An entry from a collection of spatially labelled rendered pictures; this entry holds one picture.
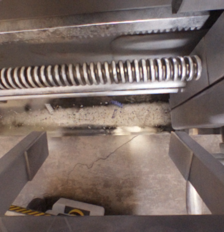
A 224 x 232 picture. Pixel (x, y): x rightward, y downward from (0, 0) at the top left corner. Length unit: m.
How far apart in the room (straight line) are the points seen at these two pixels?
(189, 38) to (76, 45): 0.22
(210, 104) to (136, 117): 0.35
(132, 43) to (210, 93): 0.17
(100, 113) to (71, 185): 0.60
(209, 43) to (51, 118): 0.54
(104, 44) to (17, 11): 0.16
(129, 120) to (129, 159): 0.45
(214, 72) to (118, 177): 0.85
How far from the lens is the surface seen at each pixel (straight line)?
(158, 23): 0.28
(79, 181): 1.06
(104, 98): 0.60
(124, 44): 0.35
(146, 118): 0.57
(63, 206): 0.98
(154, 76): 0.28
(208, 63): 0.28
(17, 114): 0.72
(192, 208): 0.35
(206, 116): 0.28
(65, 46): 0.37
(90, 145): 1.01
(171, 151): 0.17
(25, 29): 0.31
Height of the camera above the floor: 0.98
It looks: 81 degrees down
